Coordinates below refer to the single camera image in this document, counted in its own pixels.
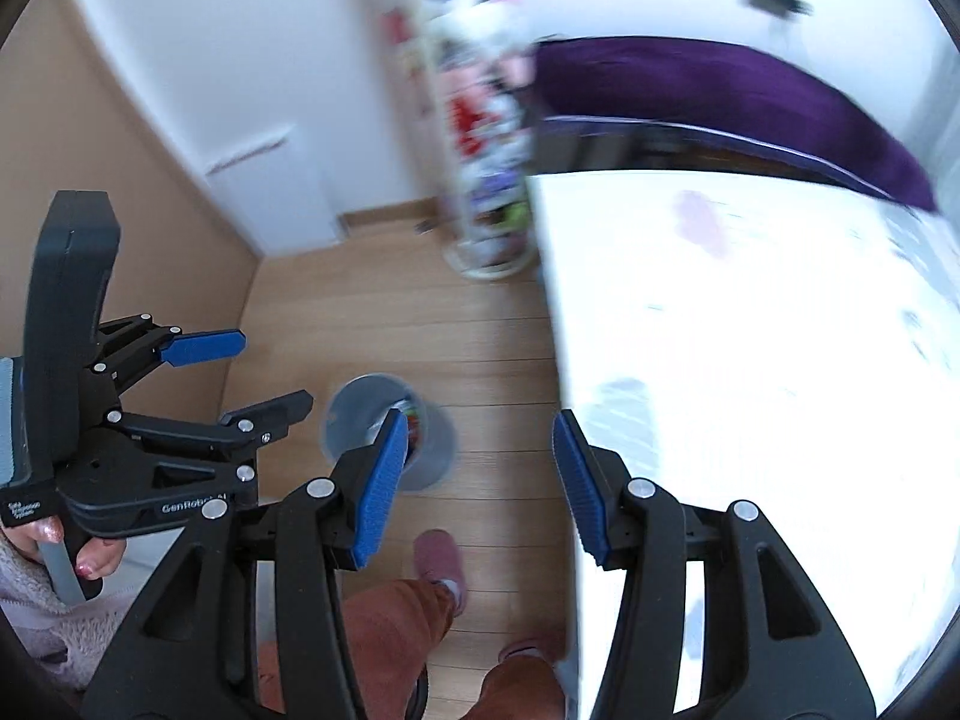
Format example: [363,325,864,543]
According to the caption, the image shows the grey round trash bin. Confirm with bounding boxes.
[320,372,459,494]

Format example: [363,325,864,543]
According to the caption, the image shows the trash inside bin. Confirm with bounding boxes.
[394,398,421,461]

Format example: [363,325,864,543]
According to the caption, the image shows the person's left hand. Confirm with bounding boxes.
[0,514,129,582]

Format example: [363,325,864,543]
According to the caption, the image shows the right pink slipper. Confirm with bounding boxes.
[498,629,566,663]

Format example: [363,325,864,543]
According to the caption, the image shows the pink slipper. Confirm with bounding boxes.
[413,528,469,616]
[498,629,566,663]

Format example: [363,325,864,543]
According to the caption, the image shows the person's brown trouser legs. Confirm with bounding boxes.
[254,577,568,720]

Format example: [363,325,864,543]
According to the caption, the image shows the left pink slipper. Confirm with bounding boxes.
[413,528,469,616]

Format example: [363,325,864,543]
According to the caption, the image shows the beige wooden door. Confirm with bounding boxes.
[0,0,260,421]

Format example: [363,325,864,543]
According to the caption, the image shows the plush toy storage tower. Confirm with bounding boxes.
[374,0,535,281]

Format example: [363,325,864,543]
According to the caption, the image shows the white wall access panel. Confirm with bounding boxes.
[205,128,345,259]

